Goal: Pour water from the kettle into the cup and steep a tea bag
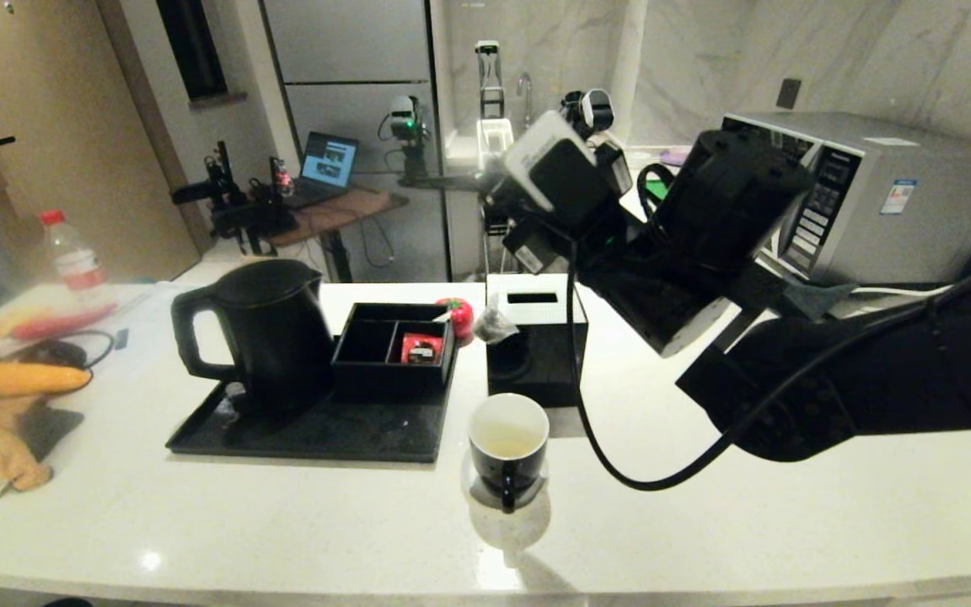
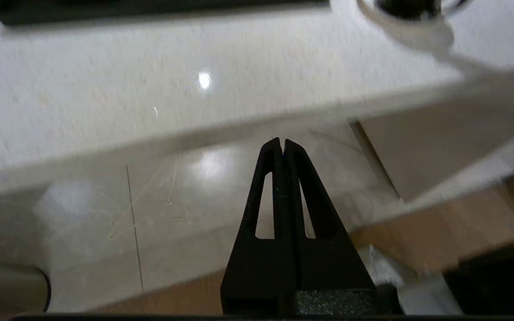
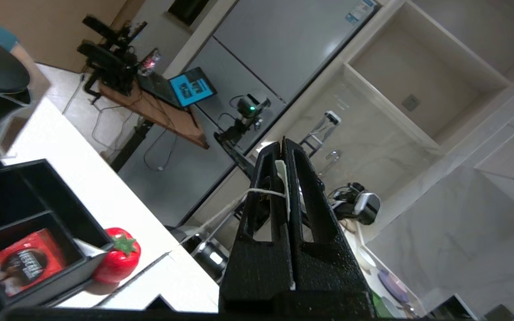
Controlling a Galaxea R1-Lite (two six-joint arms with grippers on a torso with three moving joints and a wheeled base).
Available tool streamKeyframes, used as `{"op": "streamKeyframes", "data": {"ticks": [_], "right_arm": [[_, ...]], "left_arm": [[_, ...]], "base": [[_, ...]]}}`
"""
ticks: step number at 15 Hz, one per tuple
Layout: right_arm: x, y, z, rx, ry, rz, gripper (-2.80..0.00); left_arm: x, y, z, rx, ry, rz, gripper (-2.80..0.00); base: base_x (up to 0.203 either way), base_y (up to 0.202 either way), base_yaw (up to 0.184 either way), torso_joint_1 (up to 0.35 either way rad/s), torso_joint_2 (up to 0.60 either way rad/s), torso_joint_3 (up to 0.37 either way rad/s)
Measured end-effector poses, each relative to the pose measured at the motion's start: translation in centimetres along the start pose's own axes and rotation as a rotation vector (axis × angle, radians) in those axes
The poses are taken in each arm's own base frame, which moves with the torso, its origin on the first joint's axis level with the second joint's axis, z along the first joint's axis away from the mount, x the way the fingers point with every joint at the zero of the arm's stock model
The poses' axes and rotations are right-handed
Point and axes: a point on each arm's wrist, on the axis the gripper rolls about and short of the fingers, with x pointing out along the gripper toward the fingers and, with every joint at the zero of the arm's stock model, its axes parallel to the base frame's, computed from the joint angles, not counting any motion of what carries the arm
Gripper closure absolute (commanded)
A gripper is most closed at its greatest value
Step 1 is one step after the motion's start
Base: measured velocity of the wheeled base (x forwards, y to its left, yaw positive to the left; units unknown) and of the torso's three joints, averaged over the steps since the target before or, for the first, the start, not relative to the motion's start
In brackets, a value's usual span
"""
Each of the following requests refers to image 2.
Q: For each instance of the white round saucer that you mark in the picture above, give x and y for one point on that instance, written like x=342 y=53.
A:
x=417 y=33

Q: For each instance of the black mug white inside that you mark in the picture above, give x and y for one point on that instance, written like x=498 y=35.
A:
x=408 y=9

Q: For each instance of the grey metal cylinder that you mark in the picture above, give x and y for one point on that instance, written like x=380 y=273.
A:
x=7 y=285

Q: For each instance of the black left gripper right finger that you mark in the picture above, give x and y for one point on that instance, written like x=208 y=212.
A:
x=328 y=267

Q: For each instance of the black serving tray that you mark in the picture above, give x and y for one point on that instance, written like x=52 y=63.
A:
x=150 y=9

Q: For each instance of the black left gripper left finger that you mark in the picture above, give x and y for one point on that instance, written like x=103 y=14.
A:
x=257 y=276

